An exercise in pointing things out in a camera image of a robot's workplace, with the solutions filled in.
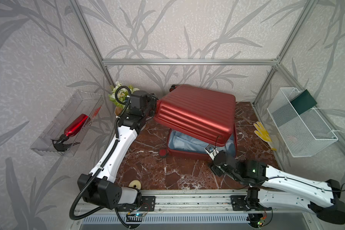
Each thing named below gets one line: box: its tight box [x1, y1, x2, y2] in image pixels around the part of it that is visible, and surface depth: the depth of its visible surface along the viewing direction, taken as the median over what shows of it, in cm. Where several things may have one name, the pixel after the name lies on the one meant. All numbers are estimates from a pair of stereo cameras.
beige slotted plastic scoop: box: [234, 107, 246, 118], surface depth 114 cm
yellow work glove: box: [253, 121, 277, 151], surface depth 104 cm
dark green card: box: [290, 89, 318, 115], surface depth 72 cm
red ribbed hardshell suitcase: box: [153, 84, 238, 159], surface depth 71 cm
